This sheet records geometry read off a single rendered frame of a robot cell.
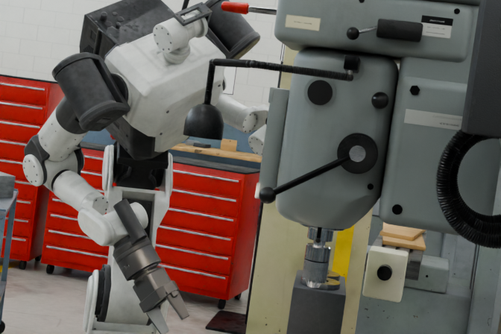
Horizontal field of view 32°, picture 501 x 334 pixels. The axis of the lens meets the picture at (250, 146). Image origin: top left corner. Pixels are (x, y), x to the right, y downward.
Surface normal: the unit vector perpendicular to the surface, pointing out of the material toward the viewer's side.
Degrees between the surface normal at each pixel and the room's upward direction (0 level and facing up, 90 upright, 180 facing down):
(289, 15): 90
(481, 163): 90
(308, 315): 90
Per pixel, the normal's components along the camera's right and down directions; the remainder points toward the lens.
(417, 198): -0.15, 0.03
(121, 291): 0.27, -0.20
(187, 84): 0.66, 0.03
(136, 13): 0.26, -0.63
